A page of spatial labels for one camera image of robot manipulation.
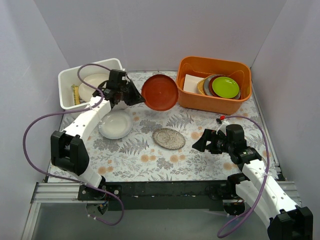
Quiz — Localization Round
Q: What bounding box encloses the red lacquer round plate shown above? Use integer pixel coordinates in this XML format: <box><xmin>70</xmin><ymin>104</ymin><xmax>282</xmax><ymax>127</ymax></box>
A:
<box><xmin>141</xmin><ymin>74</ymin><xmax>179</xmax><ymax>112</ymax></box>

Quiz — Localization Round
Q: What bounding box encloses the beige divided plate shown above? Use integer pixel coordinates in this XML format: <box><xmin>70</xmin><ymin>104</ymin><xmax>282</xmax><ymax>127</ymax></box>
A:
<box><xmin>78</xmin><ymin>73</ymin><xmax>109</xmax><ymax>103</ymax></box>

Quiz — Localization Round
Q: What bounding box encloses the white deep bowl plate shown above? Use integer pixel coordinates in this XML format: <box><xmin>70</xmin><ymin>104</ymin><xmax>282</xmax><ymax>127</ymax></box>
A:
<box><xmin>98</xmin><ymin>110</ymin><xmax>133</xmax><ymax>140</ymax></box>

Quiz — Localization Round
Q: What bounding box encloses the speckled oval ceramic plate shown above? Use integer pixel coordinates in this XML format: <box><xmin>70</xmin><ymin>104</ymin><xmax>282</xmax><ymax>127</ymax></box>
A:
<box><xmin>152</xmin><ymin>128</ymin><xmax>186</xmax><ymax>150</ymax></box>

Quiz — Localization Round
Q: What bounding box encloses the yellow woven bamboo mat plate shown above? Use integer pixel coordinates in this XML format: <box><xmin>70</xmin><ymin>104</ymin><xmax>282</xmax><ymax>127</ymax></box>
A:
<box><xmin>71</xmin><ymin>84</ymin><xmax>81</xmax><ymax>106</ymax></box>

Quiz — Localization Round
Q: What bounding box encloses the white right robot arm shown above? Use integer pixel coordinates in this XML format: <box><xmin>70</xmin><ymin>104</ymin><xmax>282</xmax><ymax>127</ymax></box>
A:
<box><xmin>192</xmin><ymin>122</ymin><xmax>313</xmax><ymax>240</ymax></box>

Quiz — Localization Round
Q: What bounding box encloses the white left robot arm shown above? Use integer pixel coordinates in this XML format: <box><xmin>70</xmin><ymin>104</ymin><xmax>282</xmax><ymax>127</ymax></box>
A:
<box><xmin>50</xmin><ymin>69</ymin><xmax>145</xmax><ymax>200</ymax></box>

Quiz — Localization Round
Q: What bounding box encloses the white plastic bin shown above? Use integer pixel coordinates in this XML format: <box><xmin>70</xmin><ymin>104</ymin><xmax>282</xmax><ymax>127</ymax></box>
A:
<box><xmin>58</xmin><ymin>58</ymin><xmax>125</xmax><ymax>111</ymax></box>

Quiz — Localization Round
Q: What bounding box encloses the dark red plate in bin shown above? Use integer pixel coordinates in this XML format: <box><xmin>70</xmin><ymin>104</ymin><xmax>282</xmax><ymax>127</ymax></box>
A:
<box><xmin>208</xmin><ymin>76</ymin><xmax>219</xmax><ymax>97</ymax></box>

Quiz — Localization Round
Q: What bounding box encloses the yellow basket plate in bin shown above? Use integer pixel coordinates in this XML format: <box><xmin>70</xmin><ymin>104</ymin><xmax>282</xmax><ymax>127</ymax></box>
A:
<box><xmin>197</xmin><ymin>79</ymin><xmax>206</xmax><ymax>95</ymax></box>

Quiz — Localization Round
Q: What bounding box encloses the white square plate in bin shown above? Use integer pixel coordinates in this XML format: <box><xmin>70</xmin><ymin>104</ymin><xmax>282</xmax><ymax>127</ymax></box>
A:
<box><xmin>183</xmin><ymin>74</ymin><xmax>204</xmax><ymax>94</ymax></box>

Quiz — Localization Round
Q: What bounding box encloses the grey plate in bin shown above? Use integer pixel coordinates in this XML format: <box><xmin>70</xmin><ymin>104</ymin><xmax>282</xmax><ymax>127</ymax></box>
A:
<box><xmin>203</xmin><ymin>74</ymin><xmax>218</xmax><ymax>97</ymax></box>

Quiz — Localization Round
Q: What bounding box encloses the orange plastic bin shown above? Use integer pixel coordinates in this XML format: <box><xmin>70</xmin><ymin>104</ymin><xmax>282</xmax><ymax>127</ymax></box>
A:
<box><xmin>176</xmin><ymin>56</ymin><xmax>252</xmax><ymax>115</ymax></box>

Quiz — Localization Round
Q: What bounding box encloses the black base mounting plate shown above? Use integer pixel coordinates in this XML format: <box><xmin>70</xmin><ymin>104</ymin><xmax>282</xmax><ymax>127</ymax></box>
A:
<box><xmin>43</xmin><ymin>174</ymin><xmax>286</xmax><ymax>212</ymax></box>

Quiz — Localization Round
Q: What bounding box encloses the lime green plate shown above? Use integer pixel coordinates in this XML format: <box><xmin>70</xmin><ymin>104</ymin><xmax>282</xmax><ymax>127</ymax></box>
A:
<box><xmin>212</xmin><ymin>76</ymin><xmax>240</xmax><ymax>99</ymax></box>

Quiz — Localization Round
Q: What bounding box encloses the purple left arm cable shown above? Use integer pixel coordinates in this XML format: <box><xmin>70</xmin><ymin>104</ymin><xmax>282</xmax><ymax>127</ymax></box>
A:
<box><xmin>22</xmin><ymin>63</ymin><xmax>125</xmax><ymax>227</ymax></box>

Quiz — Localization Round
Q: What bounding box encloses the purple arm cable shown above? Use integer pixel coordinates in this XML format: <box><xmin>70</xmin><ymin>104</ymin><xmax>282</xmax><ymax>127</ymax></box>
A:
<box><xmin>216</xmin><ymin>115</ymin><xmax>270</xmax><ymax>238</ymax></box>
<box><xmin>22</xmin><ymin>63</ymin><xmax>125</xmax><ymax>227</ymax></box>

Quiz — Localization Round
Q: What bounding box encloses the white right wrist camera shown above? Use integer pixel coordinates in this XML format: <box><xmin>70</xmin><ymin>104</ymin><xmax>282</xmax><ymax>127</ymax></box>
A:
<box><xmin>216</xmin><ymin>118</ymin><xmax>230</xmax><ymax>135</ymax></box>

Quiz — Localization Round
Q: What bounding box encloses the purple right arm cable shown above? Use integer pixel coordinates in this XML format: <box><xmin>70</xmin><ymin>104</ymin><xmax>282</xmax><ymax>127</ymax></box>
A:
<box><xmin>216</xmin><ymin>115</ymin><xmax>270</xmax><ymax>238</ymax></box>

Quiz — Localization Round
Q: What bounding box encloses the aluminium frame rail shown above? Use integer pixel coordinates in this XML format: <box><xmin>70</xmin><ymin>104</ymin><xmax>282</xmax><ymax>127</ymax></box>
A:
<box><xmin>23</xmin><ymin>181</ymin><xmax>302</xmax><ymax>239</ymax></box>

